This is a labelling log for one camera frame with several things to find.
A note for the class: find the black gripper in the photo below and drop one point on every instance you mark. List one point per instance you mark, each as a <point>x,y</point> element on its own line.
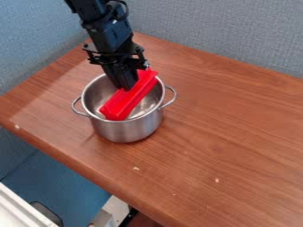
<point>112,50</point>

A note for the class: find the white table leg bracket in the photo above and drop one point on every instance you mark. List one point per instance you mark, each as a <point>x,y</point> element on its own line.
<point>112,213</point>

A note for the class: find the white appliance lower left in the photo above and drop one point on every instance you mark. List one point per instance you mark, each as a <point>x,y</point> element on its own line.
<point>17,213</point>

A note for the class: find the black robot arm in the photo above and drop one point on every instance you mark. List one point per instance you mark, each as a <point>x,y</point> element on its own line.
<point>85,7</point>

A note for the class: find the metal pot with handles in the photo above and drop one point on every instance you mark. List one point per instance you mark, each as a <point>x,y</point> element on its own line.
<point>144,119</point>

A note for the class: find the red cloth object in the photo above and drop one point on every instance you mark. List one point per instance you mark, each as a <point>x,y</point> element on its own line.
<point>117,108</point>

